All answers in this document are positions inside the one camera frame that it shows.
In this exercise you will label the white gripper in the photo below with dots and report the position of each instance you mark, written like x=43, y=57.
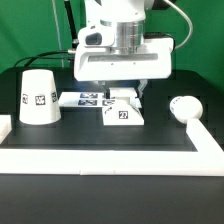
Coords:
x=104, y=54

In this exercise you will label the white lamp base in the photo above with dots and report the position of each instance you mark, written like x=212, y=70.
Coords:
x=125, y=111

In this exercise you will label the white lamp bulb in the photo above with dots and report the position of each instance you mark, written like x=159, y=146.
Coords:
x=185, y=108

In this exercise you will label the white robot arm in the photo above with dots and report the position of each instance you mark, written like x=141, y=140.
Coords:
x=119, y=14

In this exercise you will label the white lamp shade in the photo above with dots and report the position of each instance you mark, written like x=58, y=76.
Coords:
x=39, y=101

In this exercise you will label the white marker sheet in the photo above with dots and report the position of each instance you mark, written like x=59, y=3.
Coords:
x=84, y=99

